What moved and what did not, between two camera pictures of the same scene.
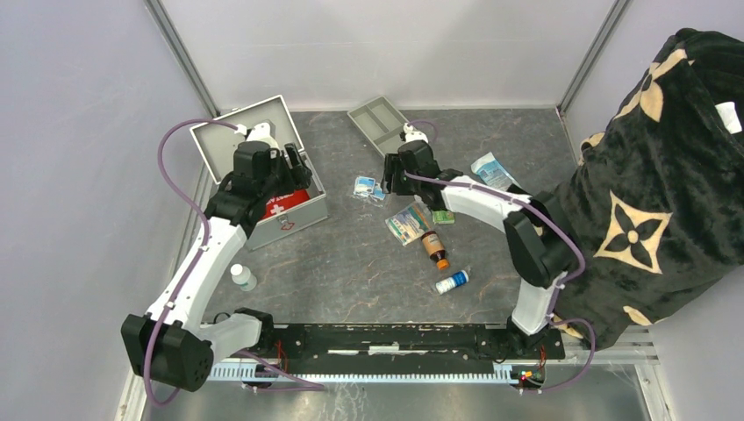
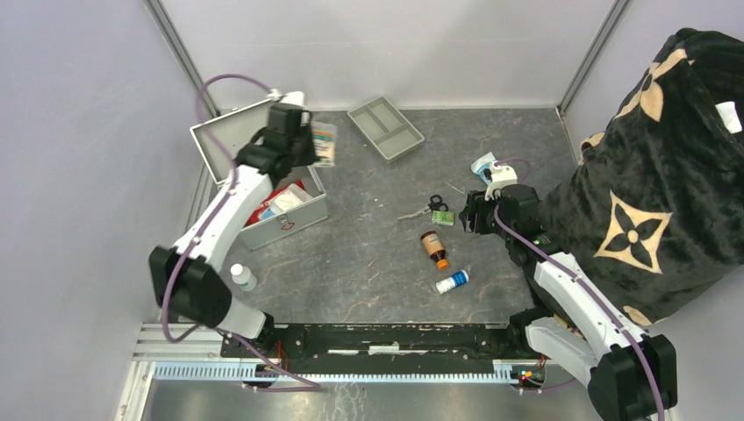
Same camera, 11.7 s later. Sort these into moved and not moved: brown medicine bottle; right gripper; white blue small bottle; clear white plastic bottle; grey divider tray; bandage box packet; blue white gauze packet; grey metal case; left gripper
Moved: bandage box packet; right gripper; left gripper
Not moved: grey metal case; blue white gauze packet; clear white plastic bottle; brown medicine bottle; grey divider tray; white blue small bottle
